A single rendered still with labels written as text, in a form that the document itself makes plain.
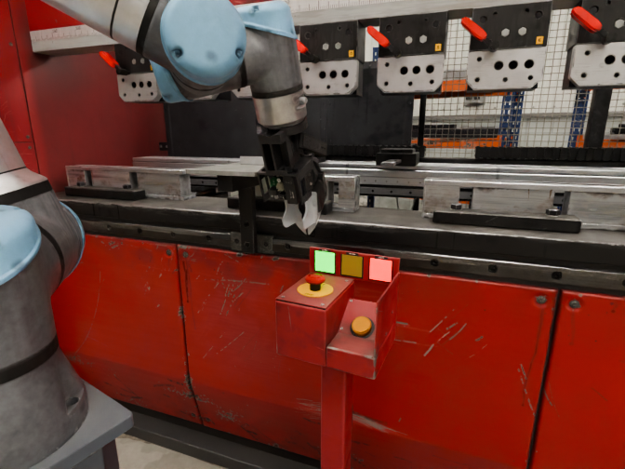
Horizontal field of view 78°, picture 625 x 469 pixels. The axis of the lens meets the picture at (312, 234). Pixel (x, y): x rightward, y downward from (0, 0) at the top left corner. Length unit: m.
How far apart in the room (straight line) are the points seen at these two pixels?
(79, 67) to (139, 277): 0.86
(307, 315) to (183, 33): 0.50
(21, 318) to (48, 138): 1.26
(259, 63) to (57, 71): 1.25
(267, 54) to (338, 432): 0.72
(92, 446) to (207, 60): 0.40
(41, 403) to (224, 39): 0.39
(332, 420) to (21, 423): 0.58
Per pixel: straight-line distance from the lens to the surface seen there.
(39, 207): 0.57
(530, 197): 1.02
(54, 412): 0.50
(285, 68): 0.56
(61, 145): 1.69
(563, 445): 1.14
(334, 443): 0.93
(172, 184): 1.31
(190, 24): 0.39
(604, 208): 1.05
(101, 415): 0.53
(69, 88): 1.74
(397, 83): 0.99
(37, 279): 0.46
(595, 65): 1.01
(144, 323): 1.39
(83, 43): 1.51
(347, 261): 0.82
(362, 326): 0.76
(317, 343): 0.74
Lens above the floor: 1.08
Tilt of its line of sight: 15 degrees down
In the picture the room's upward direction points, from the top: straight up
